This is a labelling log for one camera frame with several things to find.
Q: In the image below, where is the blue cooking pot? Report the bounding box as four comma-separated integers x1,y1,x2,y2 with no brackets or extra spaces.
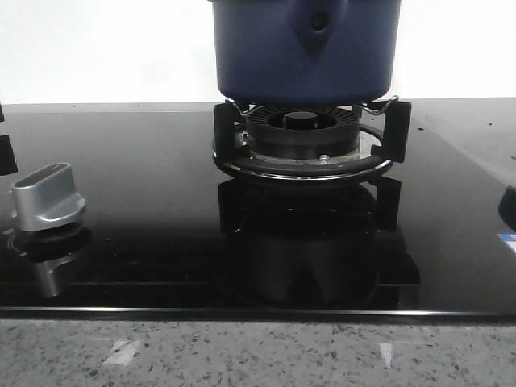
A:
211,0,401,106

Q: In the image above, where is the blue white cooktop sticker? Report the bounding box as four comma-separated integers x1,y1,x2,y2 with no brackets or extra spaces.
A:
497,233,516,253

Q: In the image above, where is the black glass cooktop panel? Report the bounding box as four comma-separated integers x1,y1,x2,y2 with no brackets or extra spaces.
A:
1,98,515,322

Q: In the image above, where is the silver stove control knob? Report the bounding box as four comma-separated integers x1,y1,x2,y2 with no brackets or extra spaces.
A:
11,163,86,232

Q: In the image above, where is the black gas stove burner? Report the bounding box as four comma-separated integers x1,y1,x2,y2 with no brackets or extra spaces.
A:
246,106,360,160

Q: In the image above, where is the black left burner grate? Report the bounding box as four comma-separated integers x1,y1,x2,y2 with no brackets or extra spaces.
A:
0,134,18,176

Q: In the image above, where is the black pot support grate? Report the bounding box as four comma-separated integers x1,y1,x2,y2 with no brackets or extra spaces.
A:
213,97,411,182

